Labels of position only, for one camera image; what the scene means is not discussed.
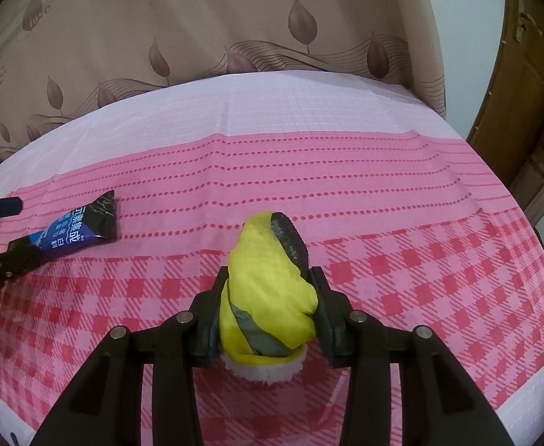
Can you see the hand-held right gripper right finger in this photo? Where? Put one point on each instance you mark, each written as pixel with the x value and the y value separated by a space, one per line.
pixel 330 334

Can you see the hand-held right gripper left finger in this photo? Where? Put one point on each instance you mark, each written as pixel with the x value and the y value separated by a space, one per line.
pixel 209 330

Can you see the beige leaf print curtain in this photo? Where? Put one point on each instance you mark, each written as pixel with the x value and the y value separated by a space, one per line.
pixel 206 32

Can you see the white pleated paper piece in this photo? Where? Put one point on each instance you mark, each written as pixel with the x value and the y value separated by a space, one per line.
pixel 262 372

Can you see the yellow and grey cloth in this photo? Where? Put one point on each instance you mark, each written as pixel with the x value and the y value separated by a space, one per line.
pixel 267 288

